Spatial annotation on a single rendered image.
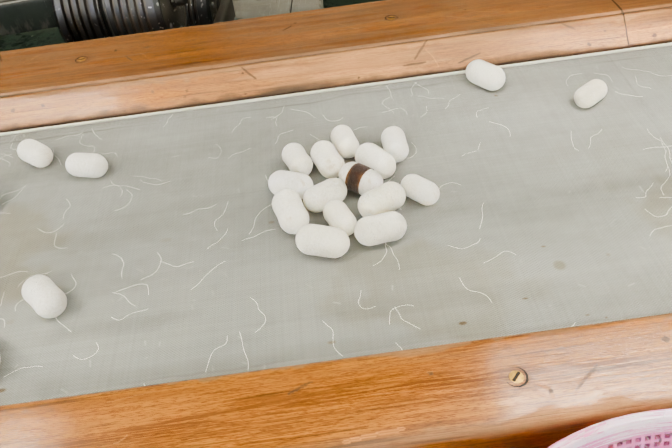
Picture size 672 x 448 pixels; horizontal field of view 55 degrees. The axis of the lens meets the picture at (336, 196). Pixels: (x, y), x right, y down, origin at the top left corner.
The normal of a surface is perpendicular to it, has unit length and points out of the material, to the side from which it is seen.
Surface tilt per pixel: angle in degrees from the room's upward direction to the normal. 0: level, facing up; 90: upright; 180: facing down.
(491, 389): 0
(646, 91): 0
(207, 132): 0
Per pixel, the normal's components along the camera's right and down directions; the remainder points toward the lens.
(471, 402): -0.10, -0.74
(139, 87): 0.00, -0.05
